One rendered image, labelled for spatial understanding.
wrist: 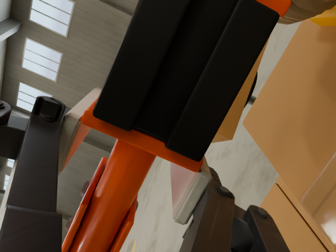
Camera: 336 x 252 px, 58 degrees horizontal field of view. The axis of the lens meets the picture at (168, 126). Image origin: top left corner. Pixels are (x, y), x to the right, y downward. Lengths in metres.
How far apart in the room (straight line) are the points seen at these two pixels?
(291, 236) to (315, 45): 0.75
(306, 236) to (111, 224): 0.82
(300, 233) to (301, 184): 0.73
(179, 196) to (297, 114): 0.17
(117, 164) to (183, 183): 0.04
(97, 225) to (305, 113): 0.20
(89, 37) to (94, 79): 1.35
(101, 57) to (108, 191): 9.47
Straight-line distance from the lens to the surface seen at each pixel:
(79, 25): 9.49
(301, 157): 0.26
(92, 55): 9.70
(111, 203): 0.16
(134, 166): 0.15
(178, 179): 0.18
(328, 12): 0.31
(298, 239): 0.98
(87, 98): 0.17
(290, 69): 0.35
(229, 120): 1.46
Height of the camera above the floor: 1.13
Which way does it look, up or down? 8 degrees down
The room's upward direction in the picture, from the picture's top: 66 degrees counter-clockwise
